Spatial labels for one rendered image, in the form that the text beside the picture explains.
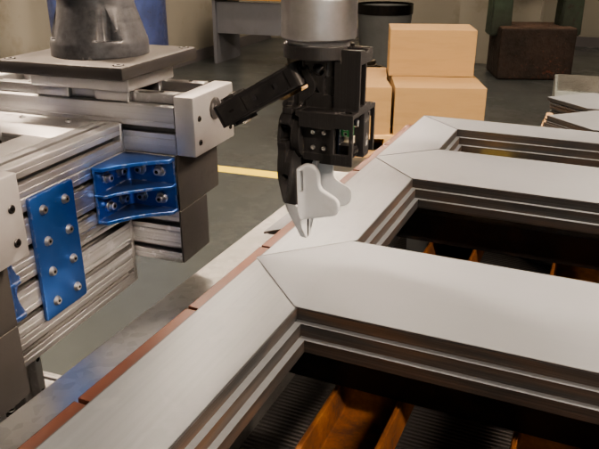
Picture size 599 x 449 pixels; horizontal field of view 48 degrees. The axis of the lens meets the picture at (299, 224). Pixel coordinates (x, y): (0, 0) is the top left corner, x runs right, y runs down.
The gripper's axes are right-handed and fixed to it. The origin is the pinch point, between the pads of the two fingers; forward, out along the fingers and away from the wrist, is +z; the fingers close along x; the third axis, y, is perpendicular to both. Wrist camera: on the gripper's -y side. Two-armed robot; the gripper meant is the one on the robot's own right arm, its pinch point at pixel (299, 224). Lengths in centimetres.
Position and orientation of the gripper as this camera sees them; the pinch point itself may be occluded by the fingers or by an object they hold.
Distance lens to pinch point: 75.8
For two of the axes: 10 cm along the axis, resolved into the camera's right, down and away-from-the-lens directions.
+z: 0.0, 9.2, 3.8
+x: 4.1, -3.5, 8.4
